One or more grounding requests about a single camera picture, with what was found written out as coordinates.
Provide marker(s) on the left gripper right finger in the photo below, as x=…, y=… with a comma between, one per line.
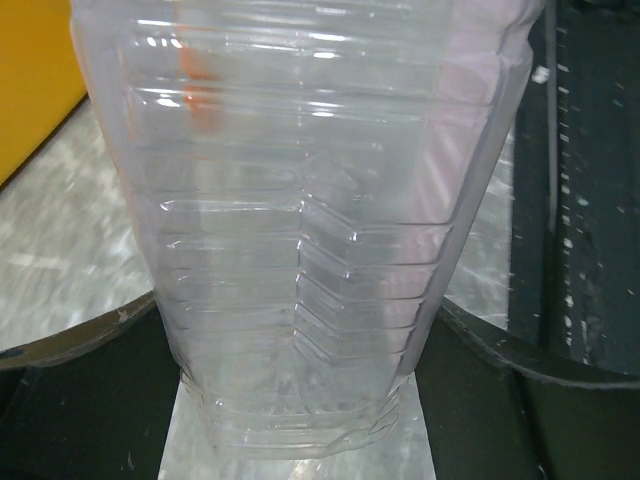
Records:
x=498, y=407

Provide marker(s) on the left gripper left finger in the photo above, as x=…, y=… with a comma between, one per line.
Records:
x=92, y=402

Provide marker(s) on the large clear plastic bottle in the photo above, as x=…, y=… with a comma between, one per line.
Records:
x=302, y=177

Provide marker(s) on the yellow plastic basket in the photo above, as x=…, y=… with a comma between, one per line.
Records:
x=40, y=79

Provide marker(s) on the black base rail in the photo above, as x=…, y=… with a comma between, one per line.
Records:
x=574, y=284

